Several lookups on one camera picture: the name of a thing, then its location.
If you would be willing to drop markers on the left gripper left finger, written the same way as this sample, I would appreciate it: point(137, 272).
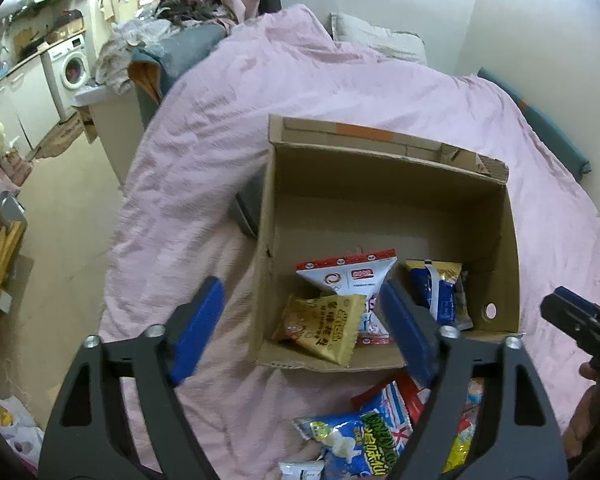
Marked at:
point(89, 436)

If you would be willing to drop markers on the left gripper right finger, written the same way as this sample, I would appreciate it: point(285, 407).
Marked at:
point(517, 436)

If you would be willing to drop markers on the white red noodle snack bag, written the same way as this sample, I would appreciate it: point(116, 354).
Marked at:
point(472, 404)

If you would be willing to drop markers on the blue Lonely God snack bag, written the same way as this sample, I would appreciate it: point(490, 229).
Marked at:
point(367, 443)

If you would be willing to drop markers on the dark blue snack bag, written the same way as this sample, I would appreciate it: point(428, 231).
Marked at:
point(439, 287)

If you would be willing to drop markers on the tan yellow snack packet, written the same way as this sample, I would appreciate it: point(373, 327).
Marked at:
point(326, 326)

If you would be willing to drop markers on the white red chicken snack bag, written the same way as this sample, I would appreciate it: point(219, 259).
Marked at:
point(361, 274)

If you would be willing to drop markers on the yellow snack bag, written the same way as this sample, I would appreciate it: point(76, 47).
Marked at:
point(459, 451)

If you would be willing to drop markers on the small chocolate bar wrapper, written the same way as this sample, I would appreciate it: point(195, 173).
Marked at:
point(310, 470)

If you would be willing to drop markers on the right hand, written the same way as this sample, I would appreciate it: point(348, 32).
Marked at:
point(586, 417)

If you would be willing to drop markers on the pink bed duvet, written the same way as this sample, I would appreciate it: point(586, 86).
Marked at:
point(210, 135)

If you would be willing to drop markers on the teal bolster cushion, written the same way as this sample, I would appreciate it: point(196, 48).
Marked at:
point(548, 131)

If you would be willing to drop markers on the brown floor mat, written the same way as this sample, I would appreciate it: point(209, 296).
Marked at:
point(60, 138)

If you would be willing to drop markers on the brown cardboard box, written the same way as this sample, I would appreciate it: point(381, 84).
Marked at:
point(336, 190)

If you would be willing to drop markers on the white kitchen cabinet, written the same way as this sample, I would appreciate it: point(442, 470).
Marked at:
point(27, 108)

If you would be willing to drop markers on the white washing machine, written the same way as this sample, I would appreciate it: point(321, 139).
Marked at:
point(66, 70)

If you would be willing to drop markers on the grey pillow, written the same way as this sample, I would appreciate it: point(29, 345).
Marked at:
point(402, 45)

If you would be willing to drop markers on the pile of clothes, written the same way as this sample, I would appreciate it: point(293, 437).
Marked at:
point(156, 21)

